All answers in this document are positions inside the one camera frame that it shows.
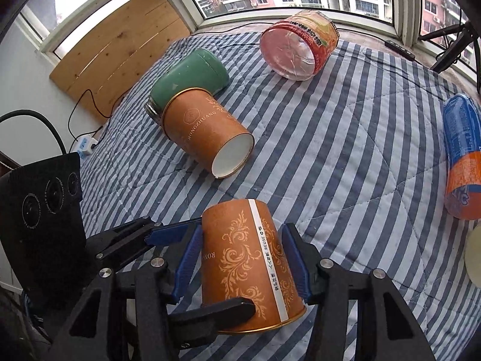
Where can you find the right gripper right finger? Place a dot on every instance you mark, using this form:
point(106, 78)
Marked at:
point(386, 328)

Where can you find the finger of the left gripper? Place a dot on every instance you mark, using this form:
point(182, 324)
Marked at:
point(121, 244)
point(165, 235)

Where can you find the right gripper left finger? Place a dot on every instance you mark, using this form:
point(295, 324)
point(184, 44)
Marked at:
point(122, 314)

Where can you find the orange patterned paper cup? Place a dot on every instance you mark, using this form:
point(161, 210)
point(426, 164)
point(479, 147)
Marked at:
point(242, 257)

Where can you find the white plastic cup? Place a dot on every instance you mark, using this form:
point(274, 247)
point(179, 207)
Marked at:
point(473, 256)

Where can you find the white power strip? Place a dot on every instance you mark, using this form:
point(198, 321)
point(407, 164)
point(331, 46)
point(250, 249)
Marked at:
point(86, 146)

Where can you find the wooden board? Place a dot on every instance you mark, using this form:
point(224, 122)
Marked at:
point(112, 57)

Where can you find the green thermos bottle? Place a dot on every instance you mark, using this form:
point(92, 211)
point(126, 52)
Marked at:
point(200, 69)

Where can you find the blue striped quilt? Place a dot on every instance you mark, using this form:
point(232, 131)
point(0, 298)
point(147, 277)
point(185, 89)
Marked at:
point(354, 157)

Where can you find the blue orange soda bottle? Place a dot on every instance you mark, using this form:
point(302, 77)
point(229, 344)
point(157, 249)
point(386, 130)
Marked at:
point(461, 125)

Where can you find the red lemon drink bottle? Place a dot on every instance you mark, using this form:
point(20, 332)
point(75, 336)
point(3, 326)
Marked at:
point(299, 46)

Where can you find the black tripod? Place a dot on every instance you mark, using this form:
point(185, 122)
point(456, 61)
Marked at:
point(466, 34)

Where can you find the black inline cable remote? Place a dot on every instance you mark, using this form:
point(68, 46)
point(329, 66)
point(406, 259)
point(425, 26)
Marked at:
point(398, 49)

